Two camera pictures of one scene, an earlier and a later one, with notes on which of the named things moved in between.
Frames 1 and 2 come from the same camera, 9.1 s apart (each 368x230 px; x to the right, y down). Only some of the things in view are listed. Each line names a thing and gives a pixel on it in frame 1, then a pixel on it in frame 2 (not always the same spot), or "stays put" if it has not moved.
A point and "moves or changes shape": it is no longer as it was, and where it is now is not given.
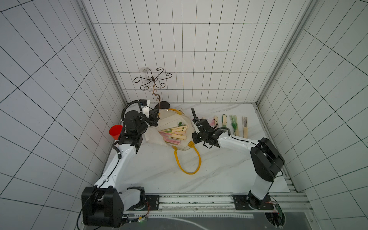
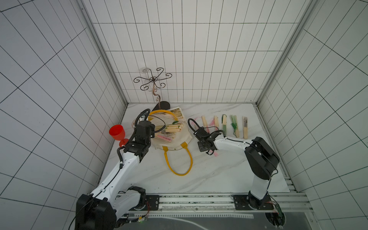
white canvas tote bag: [174, 129] moves or changes shape
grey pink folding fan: [245, 126] stays put
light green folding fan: [224, 120] stays put
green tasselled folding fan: [234, 122] stays put
